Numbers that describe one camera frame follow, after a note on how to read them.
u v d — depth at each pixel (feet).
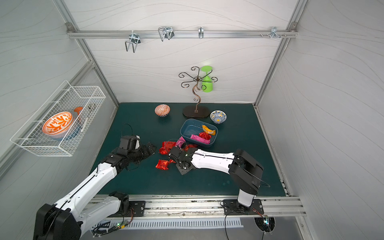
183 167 1.95
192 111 3.78
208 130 3.23
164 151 2.98
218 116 3.64
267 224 2.35
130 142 2.09
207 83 3.35
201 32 2.36
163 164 2.82
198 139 3.19
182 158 2.09
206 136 3.21
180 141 3.12
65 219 1.24
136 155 2.26
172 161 2.84
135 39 2.57
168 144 3.14
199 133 3.31
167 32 2.50
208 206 2.47
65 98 2.36
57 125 2.09
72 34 2.51
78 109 2.42
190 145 3.11
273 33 2.52
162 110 3.77
